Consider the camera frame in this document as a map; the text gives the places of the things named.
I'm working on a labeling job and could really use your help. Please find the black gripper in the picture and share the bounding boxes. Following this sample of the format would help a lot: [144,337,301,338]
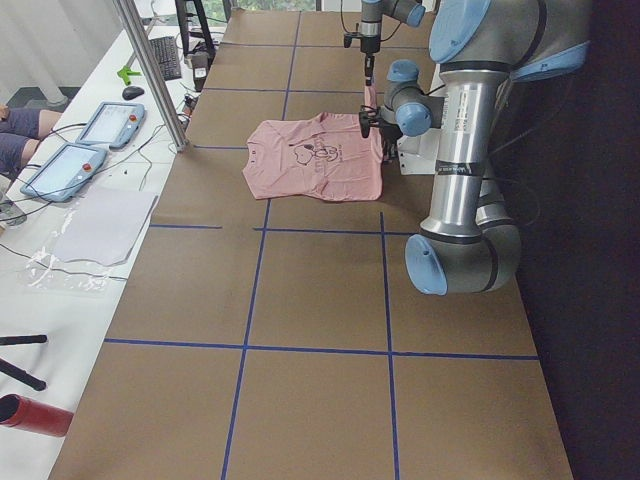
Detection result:
[343,32,381,87]
[358,105,400,163]

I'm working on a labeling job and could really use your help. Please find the pink snoopy t-shirt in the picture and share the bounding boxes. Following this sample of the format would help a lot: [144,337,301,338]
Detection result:
[243,112,383,202]

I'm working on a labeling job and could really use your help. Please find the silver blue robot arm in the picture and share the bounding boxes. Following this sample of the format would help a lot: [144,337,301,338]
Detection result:
[341,0,426,86]
[359,1,592,295]

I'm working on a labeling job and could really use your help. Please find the black box white label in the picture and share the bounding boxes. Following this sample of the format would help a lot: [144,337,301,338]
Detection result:
[185,51,215,92]

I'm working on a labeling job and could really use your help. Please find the black keyboard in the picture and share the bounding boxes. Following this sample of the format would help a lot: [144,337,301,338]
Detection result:
[149,36,182,81]

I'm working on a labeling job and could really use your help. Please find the black computer mouse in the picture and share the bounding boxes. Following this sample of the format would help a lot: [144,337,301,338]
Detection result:
[121,85,145,101]

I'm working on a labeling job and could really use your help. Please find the green plastic part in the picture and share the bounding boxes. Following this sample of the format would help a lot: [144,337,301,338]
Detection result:
[117,65,142,86]

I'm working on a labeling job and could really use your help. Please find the upper blue teach pendant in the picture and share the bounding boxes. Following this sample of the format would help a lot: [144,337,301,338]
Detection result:
[76,102,146,149]

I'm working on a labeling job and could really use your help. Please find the blue teach pendant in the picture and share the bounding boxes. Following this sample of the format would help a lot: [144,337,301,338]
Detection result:
[20,143,107,202]
[76,102,146,149]

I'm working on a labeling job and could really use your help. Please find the white paper sheets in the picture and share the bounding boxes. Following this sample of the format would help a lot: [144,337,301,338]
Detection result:
[53,186,157,266]

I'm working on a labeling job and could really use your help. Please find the clear plastic bag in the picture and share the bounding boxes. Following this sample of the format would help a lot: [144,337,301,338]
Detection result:
[13,209,128,294]

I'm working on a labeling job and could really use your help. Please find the lower blue teach pendant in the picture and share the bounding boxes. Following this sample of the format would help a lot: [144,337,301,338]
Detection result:
[20,143,107,202]

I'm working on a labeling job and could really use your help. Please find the seated person legs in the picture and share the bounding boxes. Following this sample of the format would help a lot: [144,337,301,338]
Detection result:
[1,104,62,177]

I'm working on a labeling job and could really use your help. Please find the red cylinder bottle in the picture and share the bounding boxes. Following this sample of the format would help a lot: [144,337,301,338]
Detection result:
[1,394,74,437]

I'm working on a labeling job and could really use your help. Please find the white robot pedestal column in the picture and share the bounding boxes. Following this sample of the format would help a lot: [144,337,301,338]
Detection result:
[395,59,451,176]

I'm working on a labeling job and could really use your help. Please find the aluminium frame post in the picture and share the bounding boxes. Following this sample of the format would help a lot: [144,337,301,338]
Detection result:
[113,0,188,152]

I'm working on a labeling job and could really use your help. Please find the black camera tripod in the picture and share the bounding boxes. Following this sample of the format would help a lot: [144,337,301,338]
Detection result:
[1,334,48,392]

